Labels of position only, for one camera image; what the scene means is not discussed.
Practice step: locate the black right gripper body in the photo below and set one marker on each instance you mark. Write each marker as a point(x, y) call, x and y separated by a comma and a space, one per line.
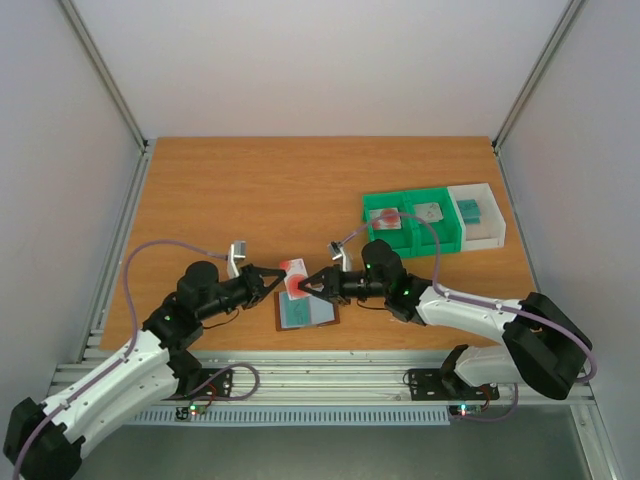
point(331, 286)

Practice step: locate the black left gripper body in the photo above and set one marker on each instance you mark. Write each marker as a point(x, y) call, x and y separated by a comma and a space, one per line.
point(250, 290)

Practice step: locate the brown leather card holder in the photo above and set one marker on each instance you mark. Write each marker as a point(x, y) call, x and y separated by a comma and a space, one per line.
point(323, 313)

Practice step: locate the teal VIP card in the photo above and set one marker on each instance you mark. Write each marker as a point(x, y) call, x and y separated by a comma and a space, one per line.
point(293, 314)

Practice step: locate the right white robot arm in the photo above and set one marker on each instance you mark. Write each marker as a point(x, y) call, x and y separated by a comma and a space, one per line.
point(535, 342)

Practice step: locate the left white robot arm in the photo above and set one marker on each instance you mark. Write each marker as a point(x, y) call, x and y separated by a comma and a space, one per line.
point(50, 439)

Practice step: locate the red circle card stack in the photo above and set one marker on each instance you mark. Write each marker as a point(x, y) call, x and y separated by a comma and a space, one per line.
point(387, 218)

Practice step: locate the green bin with red cards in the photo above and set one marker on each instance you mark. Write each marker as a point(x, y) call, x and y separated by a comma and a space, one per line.
point(397, 231)

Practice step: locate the green bin with VIP cards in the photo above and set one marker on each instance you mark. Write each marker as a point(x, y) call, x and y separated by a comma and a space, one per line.
point(448, 230)

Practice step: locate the white VIP card stack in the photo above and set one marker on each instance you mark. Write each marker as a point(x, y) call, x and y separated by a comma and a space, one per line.
point(429, 212)

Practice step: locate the teal card stack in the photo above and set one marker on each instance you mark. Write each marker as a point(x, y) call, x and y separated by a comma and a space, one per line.
point(470, 211)

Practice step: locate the white bin with teal cards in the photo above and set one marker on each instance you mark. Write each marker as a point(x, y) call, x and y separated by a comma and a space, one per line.
point(481, 220)

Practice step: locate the left controller board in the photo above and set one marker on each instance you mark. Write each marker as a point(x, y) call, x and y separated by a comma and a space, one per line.
point(186, 413)

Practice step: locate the controller board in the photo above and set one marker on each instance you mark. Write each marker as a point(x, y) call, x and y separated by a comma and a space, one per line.
point(186, 413)
point(465, 410)

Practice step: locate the right controller board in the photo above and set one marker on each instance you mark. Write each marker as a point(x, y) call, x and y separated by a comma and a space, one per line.
point(465, 410)

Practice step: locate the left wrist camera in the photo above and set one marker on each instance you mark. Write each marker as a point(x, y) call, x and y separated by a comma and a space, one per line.
point(235, 256)

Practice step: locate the aluminium front rail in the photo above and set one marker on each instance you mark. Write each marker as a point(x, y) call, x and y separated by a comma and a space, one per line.
point(324, 377)

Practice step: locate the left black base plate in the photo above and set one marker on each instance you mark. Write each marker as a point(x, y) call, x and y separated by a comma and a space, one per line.
point(210, 385)

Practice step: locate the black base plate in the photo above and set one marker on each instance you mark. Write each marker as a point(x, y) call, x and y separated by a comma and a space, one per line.
point(210, 385)
point(427, 385)

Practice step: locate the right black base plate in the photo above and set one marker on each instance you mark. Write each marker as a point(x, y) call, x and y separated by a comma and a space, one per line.
point(427, 385)

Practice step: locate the grey slotted cable duct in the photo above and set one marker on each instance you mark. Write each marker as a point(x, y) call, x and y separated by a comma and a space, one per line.
point(307, 416)

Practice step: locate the left aluminium frame post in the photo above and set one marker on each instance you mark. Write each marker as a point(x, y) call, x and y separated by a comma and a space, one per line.
point(96, 59)

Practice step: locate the aluminium frame post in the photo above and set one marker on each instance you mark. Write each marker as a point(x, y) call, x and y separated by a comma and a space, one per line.
point(96, 59)
point(559, 33)

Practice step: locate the right aluminium frame post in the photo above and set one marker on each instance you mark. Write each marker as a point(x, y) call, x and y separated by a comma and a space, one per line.
point(559, 33)

